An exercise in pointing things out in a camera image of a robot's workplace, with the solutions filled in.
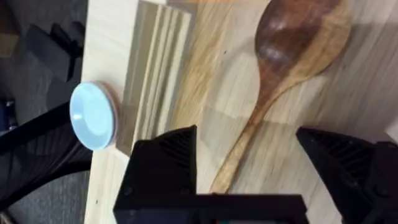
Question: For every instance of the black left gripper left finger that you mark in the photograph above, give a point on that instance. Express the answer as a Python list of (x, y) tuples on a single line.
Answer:
[(161, 168)]

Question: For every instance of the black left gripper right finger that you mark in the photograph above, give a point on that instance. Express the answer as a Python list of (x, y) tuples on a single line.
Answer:
[(357, 174)]

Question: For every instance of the wooden spoon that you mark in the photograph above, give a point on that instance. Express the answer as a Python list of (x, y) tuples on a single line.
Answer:
[(280, 46)]

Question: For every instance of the small pink plate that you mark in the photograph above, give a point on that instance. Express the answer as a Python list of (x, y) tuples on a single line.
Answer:
[(114, 115)]

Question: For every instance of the small light blue plate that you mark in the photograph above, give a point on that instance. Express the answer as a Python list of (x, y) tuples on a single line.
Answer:
[(91, 115)]

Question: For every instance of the black chair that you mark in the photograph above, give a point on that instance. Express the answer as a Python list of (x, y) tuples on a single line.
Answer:
[(43, 155)]

